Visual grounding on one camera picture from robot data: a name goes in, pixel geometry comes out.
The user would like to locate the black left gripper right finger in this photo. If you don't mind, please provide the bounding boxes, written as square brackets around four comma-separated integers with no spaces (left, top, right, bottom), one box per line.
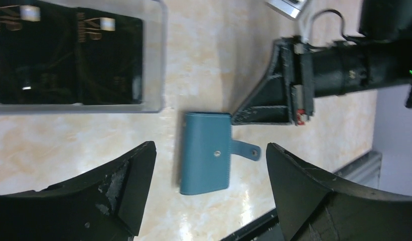
[266,143,412,240]

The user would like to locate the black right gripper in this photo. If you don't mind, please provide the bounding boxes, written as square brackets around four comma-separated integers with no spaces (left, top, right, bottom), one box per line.
[231,38,412,126]

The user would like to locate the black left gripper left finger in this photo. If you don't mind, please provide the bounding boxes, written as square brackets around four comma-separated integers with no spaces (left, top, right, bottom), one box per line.
[0,141,157,240]

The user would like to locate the blue leather card holder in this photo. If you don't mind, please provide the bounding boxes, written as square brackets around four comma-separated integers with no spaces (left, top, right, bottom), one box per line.
[180,112,261,196]

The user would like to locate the clear acrylic card box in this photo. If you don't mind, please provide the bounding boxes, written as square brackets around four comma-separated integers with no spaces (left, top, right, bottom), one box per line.
[0,1,167,115]

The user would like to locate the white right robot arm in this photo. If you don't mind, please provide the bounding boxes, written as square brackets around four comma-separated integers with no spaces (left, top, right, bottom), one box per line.
[231,1,412,126]

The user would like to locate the black credit cards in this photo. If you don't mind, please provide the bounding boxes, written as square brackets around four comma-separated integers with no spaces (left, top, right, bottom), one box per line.
[0,1,144,105]

